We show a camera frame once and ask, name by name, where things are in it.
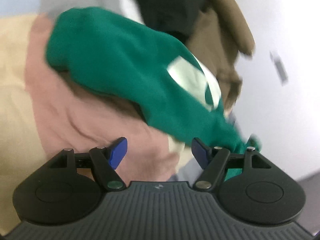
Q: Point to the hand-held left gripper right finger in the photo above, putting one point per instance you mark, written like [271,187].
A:
[200,152]

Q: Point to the grey white wall fixture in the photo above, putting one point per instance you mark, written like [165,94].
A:
[278,67]

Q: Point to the patchwork blanket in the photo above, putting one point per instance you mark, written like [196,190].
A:
[50,110]

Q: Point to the brown garment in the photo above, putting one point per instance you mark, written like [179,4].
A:
[220,27]

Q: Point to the green printed sweatshirt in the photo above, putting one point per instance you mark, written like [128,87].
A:
[130,67]

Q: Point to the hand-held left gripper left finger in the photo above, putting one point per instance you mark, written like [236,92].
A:
[118,152]

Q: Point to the black garment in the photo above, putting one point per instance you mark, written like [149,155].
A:
[172,7]

